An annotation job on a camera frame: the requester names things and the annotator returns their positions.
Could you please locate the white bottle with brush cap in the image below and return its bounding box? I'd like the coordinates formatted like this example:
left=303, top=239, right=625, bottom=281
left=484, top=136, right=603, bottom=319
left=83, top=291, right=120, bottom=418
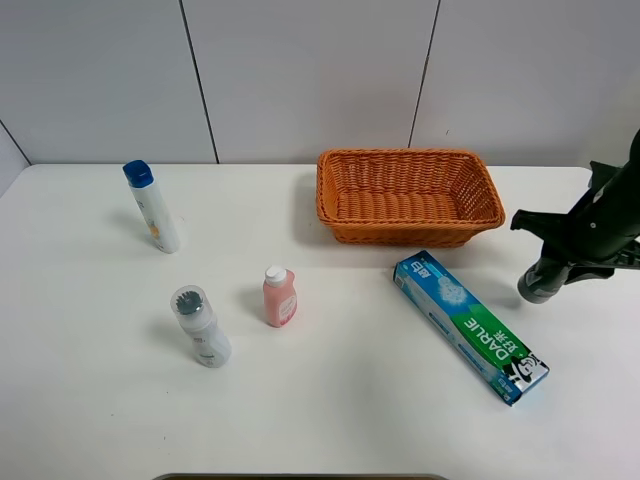
left=170, top=285, right=232, bottom=368

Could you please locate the white blue-capped shampoo bottle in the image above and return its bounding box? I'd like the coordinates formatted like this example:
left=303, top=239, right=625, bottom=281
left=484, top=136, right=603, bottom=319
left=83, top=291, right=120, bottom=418
left=122, top=160, right=181, bottom=254

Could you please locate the dark green bottle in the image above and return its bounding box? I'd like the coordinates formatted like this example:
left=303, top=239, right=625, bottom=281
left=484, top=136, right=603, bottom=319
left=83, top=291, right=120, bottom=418
left=517, top=256, right=574, bottom=304

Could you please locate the orange wicker basket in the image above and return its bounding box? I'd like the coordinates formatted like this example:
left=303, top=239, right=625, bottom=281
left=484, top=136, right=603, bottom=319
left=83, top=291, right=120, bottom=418
left=316, top=149, right=506, bottom=248

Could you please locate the pink bottle white cap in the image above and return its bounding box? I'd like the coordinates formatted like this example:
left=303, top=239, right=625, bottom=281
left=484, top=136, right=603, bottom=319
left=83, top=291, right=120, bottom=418
left=263, top=265, right=298, bottom=328

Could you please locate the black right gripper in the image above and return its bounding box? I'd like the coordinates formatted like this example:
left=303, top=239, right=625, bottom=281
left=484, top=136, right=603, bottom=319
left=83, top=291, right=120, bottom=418
left=510, top=136, right=639, bottom=285

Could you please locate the green Darlie toothpaste box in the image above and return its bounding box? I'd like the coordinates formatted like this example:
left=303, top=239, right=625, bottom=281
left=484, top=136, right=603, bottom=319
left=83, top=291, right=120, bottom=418
left=393, top=250, right=550, bottom=406

